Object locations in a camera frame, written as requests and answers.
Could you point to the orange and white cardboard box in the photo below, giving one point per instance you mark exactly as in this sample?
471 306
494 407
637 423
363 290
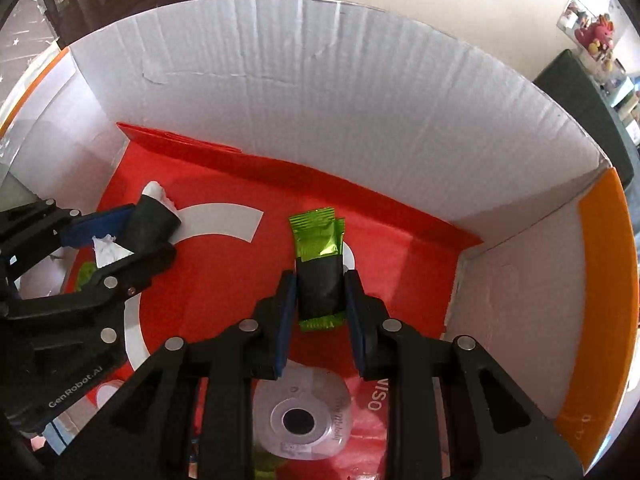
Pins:
350 110

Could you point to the pink dragon plush toy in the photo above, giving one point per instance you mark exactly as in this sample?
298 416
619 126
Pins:
595 35

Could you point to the red printed plastic bag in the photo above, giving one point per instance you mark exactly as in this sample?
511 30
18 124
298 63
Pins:
225 270

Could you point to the white round device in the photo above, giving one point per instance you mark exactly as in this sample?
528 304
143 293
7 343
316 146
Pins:
320 395

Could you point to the green packet with black band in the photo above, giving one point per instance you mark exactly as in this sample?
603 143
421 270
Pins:
320 280

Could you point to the black-wrapped white tissue roll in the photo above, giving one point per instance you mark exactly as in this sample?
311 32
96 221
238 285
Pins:
150 225

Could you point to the green scrunchie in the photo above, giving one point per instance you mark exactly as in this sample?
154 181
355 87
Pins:
86 275
265 466

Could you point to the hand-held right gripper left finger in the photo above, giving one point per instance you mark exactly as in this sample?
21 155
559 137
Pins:
282 320

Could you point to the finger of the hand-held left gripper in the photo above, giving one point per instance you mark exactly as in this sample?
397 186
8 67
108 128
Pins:
100 225
140 270

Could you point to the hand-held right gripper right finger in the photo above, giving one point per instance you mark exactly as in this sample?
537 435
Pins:
356 320

